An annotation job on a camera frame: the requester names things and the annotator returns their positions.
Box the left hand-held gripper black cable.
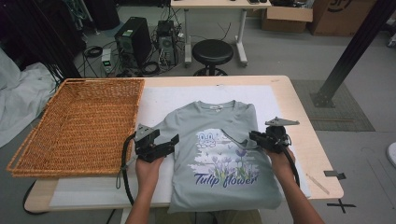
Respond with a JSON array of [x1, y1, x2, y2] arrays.
[[115, 133, 138, 206]]

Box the person's left hand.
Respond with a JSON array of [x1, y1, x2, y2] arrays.
[[134, 157, 165, 190]]

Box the white power unit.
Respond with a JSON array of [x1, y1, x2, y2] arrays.
[[101, 48, 113, 76]]

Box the coiled black cable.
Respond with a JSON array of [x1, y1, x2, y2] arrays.
[[83, 45, 104, 59]]

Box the right hand-held gripper black cable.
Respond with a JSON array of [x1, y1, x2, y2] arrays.
[[281, 146, 302, 189]]

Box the white round object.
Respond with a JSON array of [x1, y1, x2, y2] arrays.
[[386, 142, 396, 169]]

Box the small open computer tower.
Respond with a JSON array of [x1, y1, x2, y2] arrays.
[[155, 20, 178, 66]]

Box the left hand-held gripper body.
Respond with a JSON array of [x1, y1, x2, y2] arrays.
[[134, 123, 176, 163]]

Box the white table leg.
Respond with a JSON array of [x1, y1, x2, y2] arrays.
[[120, 207, 132, 224]]

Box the dark curtain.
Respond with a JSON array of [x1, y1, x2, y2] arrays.
[[0, 0, 87, 78]]

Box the person's right hand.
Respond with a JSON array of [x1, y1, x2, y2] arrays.
[[266, 148, 296, 185]]

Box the white table mat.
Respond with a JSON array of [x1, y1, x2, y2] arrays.
[[49, 85, 312, 208]]

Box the person's khaki pants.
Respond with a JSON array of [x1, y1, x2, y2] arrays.
[[155, 208, 262, 224]]

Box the large cardboard box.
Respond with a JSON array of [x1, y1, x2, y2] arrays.
[[307, 0, 379, 36]]

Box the black metal post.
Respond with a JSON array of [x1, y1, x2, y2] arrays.
[[309, 0, 396, 109]]

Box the white-legged wooden desk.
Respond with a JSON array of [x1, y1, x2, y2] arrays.
[[170, 0, 273, 68]]

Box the orange wicker basket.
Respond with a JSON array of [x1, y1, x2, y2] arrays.
[[6, 77, 146, 178]]

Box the grey floor mat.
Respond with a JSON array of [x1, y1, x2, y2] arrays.
[[290, 79, 376, 133]]

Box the black tape piece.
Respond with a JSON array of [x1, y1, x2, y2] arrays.
[[322, 170, 347, 181]]

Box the large black computer tower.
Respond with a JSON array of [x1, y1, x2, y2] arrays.
[[114, 16, 153, 69]]

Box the black round stool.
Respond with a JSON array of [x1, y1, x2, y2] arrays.
[[191, 38, 234, 77]]

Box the small open cardboard box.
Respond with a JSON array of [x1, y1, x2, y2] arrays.
[[261, 6, 314, 35]]

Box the hand-held gripper black cable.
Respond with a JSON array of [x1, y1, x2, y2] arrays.
[[115, 133, 138, 206], [281, 146, 302, 189]]

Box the clear tape strip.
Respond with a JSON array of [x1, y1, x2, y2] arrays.
[[305, 173, 331, 196]]

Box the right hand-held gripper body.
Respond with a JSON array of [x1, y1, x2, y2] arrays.
[[262, 116, 301, 154]]

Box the grey-green printed t-shirt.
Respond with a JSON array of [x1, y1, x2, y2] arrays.
[[153, 100, 284, 214]]

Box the white cloth sheet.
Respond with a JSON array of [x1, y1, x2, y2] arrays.
[[0, 48, 59, 148]]

